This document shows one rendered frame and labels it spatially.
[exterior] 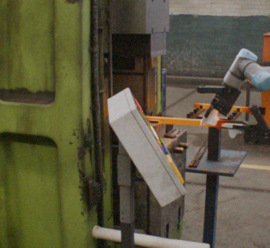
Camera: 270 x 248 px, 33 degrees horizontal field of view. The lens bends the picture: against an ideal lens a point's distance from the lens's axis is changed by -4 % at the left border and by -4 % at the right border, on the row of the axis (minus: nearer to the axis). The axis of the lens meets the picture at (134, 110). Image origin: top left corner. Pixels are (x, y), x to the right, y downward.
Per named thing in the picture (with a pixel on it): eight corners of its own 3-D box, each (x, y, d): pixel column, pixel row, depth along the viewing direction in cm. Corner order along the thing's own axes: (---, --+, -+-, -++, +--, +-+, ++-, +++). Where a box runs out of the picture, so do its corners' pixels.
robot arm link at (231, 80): (226, 71, 179) (229, 69, 187) (220, 81, 181) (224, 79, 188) (243, 82, 178) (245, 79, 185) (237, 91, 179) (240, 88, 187)
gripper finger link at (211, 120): (209, 134, 186) (221, 115, 184) (197, 126, 187) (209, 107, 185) (210, 133, 189) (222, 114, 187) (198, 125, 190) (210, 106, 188)
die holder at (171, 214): (184, 215, 226) (187, 128, 217) (160, 250, 191) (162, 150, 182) (82, 200, 246) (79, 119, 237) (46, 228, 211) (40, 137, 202)
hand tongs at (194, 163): (205, 138, 292) (205, 136, 291) (212, 138, 290) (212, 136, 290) (188, 167, 235) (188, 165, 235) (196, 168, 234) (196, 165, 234)
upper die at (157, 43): (166, 54, 199) (166, 32, 197) (150, 58, 180) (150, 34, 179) (78, 52, 214) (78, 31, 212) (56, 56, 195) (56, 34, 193)
